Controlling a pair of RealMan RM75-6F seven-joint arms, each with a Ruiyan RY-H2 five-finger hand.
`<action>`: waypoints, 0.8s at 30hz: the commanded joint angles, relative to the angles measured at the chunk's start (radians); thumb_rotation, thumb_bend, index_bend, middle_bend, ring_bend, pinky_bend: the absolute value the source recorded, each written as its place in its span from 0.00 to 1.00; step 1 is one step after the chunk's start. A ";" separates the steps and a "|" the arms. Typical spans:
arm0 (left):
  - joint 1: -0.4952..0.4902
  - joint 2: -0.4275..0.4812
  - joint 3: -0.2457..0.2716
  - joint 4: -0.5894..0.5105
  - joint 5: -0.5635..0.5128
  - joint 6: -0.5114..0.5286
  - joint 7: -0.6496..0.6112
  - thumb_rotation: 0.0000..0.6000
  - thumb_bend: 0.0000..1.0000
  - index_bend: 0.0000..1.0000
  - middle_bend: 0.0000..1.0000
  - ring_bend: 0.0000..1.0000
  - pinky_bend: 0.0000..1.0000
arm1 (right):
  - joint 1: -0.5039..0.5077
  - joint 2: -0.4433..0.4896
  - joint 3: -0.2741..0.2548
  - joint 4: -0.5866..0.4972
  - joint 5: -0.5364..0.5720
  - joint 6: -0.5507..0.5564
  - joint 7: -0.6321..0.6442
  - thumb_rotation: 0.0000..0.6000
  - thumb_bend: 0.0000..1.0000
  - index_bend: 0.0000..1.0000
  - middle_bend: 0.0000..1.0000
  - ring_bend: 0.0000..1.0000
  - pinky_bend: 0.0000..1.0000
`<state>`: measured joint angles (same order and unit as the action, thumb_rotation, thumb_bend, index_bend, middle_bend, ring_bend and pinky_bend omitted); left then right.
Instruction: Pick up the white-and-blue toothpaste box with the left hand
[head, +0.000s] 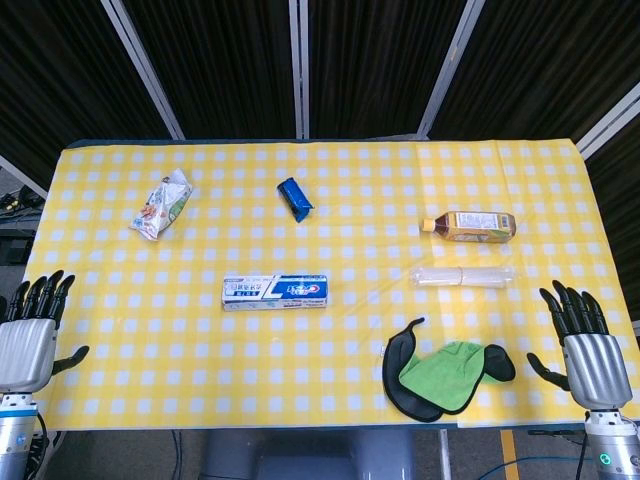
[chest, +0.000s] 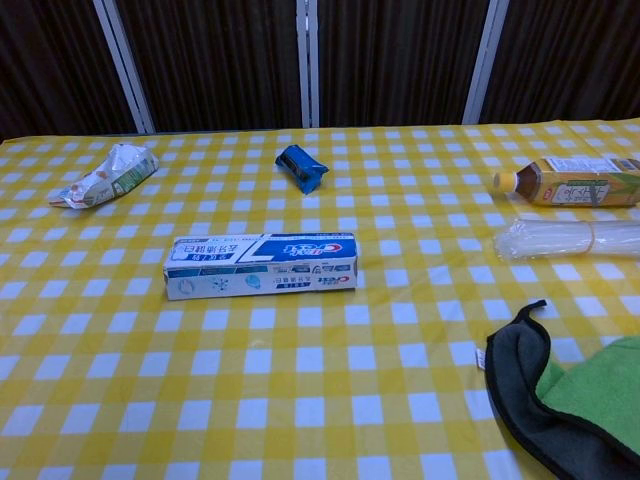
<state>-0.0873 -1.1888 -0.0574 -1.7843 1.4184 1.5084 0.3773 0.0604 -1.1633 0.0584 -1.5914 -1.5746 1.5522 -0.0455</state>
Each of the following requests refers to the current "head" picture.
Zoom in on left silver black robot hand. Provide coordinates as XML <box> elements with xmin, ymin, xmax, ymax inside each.
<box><xmin>0</xmin><ymin>269</ymin><xmax>90</xmax><ymax>396</ymax></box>

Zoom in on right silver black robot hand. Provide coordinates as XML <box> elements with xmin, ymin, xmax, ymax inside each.
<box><xmin>526</xmin><ymin>279</ymin><xmax>634</xmax><ymax>412</ymax></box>

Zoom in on toothpaste box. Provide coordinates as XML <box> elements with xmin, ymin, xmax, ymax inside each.
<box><xmin>222</xmin><ymin>273</ymin><xmax>330</xmax><ymax>312</ymax></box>

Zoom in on black floor equipment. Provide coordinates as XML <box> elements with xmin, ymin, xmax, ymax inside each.
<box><xmin>0</xmin><ymin>184</ymin><xmax>45</xmax><ymax>269</ymax></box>

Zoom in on green microfibre cloth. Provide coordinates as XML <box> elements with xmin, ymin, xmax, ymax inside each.
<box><xmin>398</xmin><ymin>340</ymin><xmax>487</xmax><ymax>415</ymax></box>

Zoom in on white table leg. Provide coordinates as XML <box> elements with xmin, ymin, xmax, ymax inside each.
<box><xmin>437</xmin><ymin>428</ymin><xmax>454</xmax><ymax>480</ymax></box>

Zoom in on amber tea bottle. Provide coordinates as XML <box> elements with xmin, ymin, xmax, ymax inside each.
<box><xmin>418</xmin><ymin>210</ymin><xmax>517</xmax><ymax>245</ymax></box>

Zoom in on crumpled white snack bag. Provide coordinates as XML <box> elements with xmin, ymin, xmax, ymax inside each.
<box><xmin>129</xmin><ymin>168</ymin><xmax>194</xmax><ymax>242</ymax></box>

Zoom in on black eye mask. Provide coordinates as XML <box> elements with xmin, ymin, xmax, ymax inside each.
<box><xmin>382</xmin><ymin>316</ymin><xmax>517</xmax><ymax>424</ymax></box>

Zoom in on yellow white checked tablecloth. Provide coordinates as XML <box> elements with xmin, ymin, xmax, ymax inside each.
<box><xmin>24</xmin><ymin>138</ymin><xmax>640</xmax><ymax>431</ymax></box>

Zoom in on blue snack packet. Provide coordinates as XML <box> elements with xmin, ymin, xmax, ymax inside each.
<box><xmin>276</xmin><ymin>177</ymin><xmax>316</xmax><ymax>224</ymax></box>

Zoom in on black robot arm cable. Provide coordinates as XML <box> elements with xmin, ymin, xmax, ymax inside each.
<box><xmin>33</xmin><ymin>412</ymin><xmax>52</xmax><ymax>480</ymax></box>

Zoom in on blue floor cable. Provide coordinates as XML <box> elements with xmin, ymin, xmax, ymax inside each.
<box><xmin>477</xmin><ymin>460</ymin><xmax>519</xmax><ymax>480</ymax></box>

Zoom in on white partition frame post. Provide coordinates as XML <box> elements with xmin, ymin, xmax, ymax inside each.
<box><xmin>288</xmin><ymin>0</ymin><xmax>311</xmax><ymax>140</ymax></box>
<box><xmin>99</xmin><ymin>0</ymin><xmax>186</xmax><ymax>140</ymax></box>
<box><xmin>574</xmin><ymin>82</ymin><xmax>640</xmax><ymax>160</ymax></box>
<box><xmin>416</xmin><ymin>0</ymin><xmax>484</xmax><ymax>140</ymax></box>
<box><xmin>0</xmin><ymin>154</ymin><xmax>49</xmax><ymax>199</ymax></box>

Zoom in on black floor cable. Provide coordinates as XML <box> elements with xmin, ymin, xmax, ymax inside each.
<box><xmin>171</xmin><ymin>429</ymin><xmax>185</xmax><ymax>480</ymax></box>

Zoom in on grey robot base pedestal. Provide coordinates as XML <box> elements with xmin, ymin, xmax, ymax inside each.
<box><xmin>202</xmin><ymin>428</ymin><xmax>416</xmax><ymax>480</ymax></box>

